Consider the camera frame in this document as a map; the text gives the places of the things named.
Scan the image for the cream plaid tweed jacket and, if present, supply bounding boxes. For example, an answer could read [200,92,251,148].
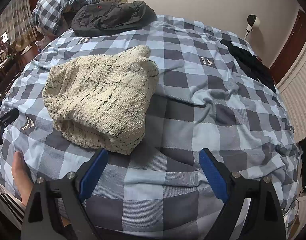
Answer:
[42,45,159,155]

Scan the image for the person's left hand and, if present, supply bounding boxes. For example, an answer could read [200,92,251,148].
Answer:
[12,151,33,206]

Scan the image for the blue checkered bed cover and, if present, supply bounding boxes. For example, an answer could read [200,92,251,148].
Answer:
[0,15,300,239]

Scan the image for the black padded jacket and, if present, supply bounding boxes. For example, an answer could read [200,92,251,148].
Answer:
[71,1,157,37]

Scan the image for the black garment at bed edge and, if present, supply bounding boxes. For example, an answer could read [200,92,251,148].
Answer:
[220,39,276,93]

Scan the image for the dark red door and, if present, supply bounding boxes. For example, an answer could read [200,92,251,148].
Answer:
[269,9,306,85]

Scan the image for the wall mounted hair dryer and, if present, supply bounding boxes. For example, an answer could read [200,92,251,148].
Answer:
[244,15,261,39]

